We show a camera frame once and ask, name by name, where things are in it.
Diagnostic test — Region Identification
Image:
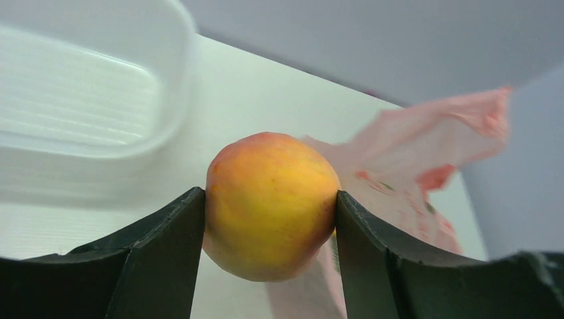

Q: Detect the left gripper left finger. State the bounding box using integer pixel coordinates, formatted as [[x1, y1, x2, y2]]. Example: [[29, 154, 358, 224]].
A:
[[1, 187, 205, 318]]

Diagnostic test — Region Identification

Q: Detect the white plastic basin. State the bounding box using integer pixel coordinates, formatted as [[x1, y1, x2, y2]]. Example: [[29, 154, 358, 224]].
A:
[[1, 1, 198, 205]]

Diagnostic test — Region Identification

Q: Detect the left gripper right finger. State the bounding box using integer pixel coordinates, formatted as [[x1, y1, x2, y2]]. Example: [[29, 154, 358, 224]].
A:
[[337, 191, 563, 318]]

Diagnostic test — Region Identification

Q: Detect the fake orange peach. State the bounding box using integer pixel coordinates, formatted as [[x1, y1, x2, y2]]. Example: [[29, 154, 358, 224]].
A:
[[202, 132, 341, 282]]

